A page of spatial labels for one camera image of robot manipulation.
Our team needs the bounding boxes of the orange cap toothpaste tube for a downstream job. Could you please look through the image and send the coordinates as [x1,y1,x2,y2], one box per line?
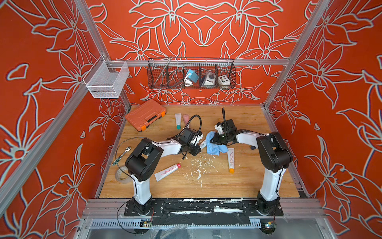
[227,148,235,174]

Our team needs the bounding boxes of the blue microfiber cloth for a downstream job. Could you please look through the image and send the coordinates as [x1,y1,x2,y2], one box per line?
[206,131,228,156]

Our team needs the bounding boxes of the pink translucent tube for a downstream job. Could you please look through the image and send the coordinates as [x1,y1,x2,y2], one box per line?
[183,114,190,124]

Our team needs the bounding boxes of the black wire basket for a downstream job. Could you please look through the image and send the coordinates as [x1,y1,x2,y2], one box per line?
[147,57,237,90]

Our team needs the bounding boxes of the ratchet wrench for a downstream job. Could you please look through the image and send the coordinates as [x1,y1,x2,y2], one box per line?
[112,146,131,166]

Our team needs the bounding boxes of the green cap toothpaste tube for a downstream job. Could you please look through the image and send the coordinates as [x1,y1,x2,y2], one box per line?
[175,113,182,129]

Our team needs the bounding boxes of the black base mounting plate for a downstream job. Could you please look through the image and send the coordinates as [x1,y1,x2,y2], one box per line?
[124,198,284,227]

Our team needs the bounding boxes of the pink cap toothpaste tube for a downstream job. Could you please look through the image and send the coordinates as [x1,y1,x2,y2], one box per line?
[155,163,182,182]

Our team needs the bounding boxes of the orange tool case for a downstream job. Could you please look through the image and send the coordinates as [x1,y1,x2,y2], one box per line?
[125,99,167,132]

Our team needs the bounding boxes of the teal white charger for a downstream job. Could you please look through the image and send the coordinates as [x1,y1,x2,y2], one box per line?
[184,69,199,87]

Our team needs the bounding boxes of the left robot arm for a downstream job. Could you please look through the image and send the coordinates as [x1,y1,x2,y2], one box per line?
[125,115,203,215]

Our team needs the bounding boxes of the clear plastic bin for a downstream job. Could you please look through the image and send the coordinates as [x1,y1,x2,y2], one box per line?
[84,62,130,99]

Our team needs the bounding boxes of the white round dial device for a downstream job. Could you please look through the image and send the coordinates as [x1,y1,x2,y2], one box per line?
[202,71,216,88]

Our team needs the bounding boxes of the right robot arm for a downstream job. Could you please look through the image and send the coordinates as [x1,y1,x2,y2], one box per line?
[208,109,292,216]

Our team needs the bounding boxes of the clear tape roll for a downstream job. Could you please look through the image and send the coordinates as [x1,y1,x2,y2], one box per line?
[114,166,132,184]

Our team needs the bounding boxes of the black cap white tube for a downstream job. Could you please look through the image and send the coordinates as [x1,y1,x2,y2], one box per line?
[199,139,207,149]

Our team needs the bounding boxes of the white button box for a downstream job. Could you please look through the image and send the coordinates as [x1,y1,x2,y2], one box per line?
[218,75,231,89]

